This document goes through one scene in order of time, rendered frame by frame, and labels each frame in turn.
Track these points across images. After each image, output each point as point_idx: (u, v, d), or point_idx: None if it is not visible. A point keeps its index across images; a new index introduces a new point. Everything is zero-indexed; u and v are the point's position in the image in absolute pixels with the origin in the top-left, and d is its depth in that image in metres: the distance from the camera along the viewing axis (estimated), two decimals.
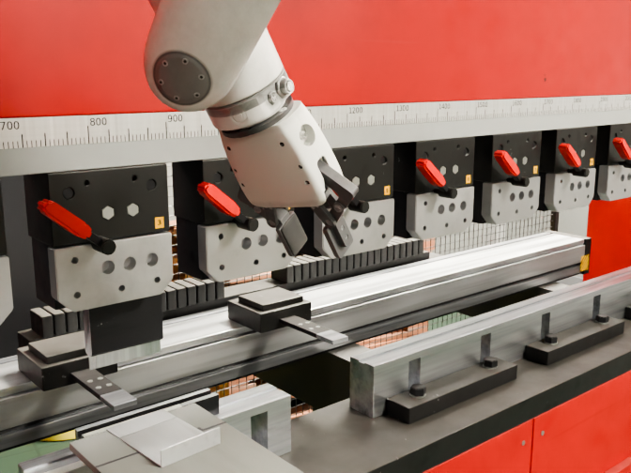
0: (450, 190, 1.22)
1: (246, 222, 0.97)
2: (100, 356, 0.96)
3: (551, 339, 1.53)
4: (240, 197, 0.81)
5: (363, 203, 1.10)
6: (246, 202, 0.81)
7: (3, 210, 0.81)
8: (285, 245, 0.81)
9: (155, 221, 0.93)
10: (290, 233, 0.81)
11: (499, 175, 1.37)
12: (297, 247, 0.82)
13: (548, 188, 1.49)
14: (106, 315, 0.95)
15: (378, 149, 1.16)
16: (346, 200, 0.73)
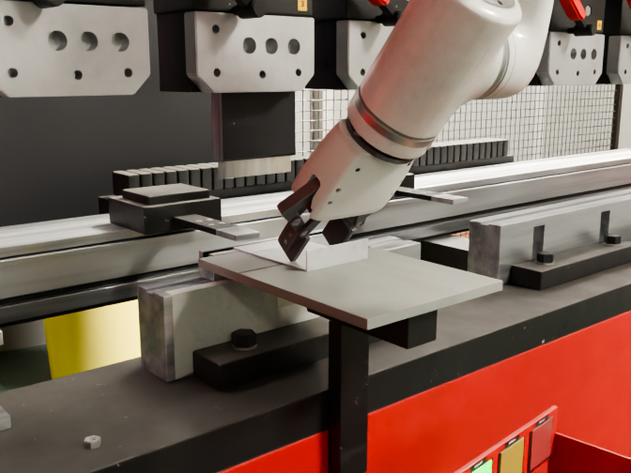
0: (589, 25, 1.09)
1: (395, 14, 0.85)
2: (229, 163, 0.83)
3: None
4: (287, 212, 0.72)
5: None
6: (288, 216, 0.72)
7: None
8: (300, 251, 0.77)
9: (298, 2, 0.80)
10: (301, 238, 0.78)
11: (627, 28, 1.24)
12: (294, 251, 0.79)
13: None
14: (239, 114, 0.82)
15: None
16: None
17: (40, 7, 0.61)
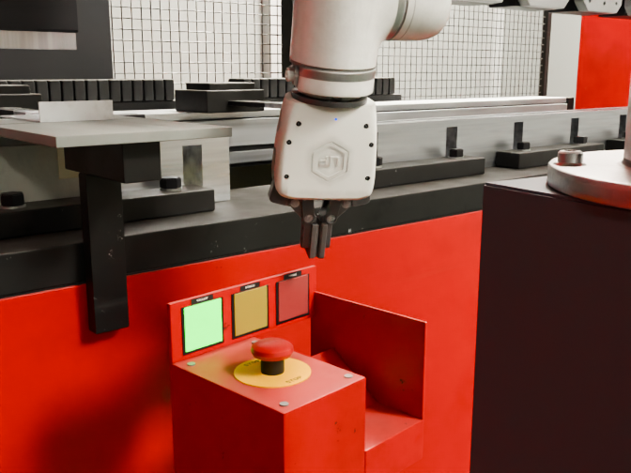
0: None
1: None
2: (3, 34, 0.86)
3: (524, 144, 1.43)
4: None
5: None
6: None
7: None
8: None
9: None
10: None
11: None
12: None
13: None
14: None
15: None
16: (278, 196, 0.78)
17: None
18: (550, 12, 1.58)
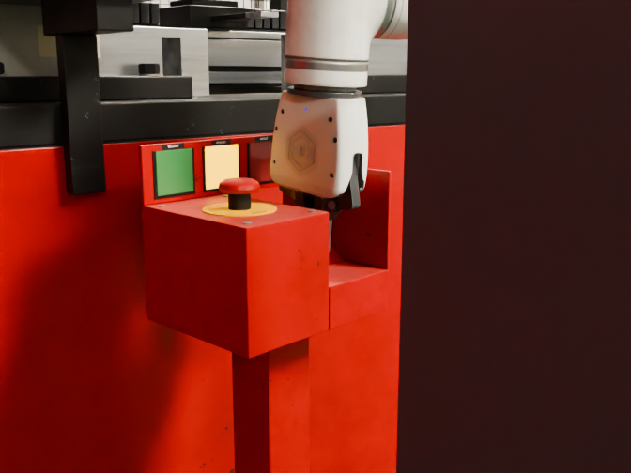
0: None
1: None
2: None
3: None
4: (357, 203, 0.76)
5: None
6: (351, 205, 0.76)
7: None
8: (329, 236, 0.81)
9: None
10: None
11: None
12: None
13: None
14: None
15: None
16: (294, 190, 0.82)
17: None
18: None
